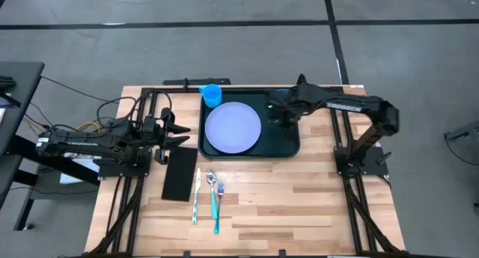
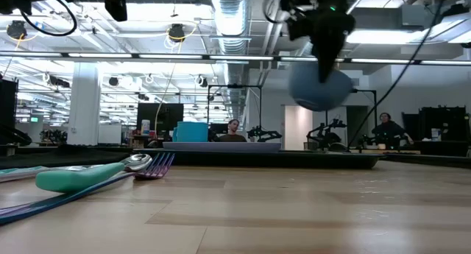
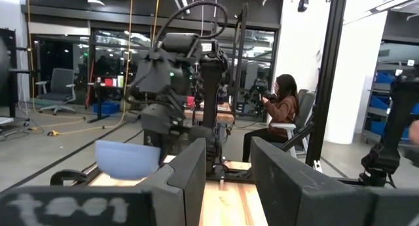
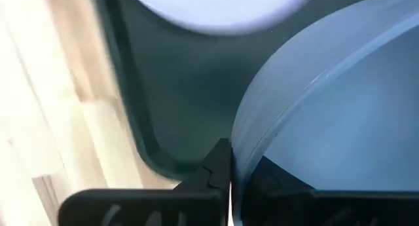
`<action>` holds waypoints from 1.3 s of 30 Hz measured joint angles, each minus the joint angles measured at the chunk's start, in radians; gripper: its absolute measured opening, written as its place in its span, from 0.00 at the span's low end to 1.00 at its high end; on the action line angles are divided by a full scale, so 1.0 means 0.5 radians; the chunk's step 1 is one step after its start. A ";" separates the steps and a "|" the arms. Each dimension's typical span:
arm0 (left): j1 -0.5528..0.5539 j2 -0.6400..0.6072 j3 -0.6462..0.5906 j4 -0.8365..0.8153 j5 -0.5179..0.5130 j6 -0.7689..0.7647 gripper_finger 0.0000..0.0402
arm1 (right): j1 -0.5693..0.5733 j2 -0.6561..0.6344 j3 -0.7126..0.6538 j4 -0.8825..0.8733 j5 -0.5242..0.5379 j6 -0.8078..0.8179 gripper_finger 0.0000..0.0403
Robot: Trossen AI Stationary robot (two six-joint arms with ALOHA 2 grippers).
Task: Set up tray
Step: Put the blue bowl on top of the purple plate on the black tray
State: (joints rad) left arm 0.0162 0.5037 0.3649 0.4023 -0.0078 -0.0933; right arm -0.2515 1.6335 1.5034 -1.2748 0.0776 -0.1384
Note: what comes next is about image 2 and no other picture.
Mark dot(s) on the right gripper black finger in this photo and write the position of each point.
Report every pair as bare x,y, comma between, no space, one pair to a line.
329,59

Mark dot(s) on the blue bowl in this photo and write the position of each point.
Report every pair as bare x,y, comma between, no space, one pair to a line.
312,95

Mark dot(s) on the lilac round plate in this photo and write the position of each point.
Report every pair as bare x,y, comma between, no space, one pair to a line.
221,147

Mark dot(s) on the blue plastic cup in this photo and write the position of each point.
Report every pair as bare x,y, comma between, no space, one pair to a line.
191,132

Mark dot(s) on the small black robot arm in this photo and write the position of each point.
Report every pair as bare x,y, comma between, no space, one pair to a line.
263,135
325,138

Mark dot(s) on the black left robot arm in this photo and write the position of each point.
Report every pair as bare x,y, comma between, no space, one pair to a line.
14,0

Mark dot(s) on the dark green serving tray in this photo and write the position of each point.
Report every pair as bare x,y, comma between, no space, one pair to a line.
276,160

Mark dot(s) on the person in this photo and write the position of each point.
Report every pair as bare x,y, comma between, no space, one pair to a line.
388,130
233,136

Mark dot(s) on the white container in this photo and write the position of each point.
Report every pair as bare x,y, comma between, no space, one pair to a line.
435,134

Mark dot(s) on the black cabinet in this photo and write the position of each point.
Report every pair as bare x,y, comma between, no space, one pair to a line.
445,125

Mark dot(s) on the black ceiling-hung device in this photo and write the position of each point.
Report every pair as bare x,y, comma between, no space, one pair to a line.
16,29
176,32

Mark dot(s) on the black monitor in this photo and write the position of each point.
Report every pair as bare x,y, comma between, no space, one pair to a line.
165,116

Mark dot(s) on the white bottle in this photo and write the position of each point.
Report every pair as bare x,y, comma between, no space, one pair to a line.
145,127

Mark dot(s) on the white cabinet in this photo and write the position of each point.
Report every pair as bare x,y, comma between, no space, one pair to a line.
109,134

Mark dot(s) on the white pillar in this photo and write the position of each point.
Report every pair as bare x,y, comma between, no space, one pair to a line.
84,106

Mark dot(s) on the black screen panel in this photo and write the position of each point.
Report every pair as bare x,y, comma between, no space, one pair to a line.
8,110

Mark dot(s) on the black metal frame stand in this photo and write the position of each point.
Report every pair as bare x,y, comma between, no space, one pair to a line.
375,110
235,86

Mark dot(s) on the silver ventilation duct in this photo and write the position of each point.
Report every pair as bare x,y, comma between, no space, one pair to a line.
230,18

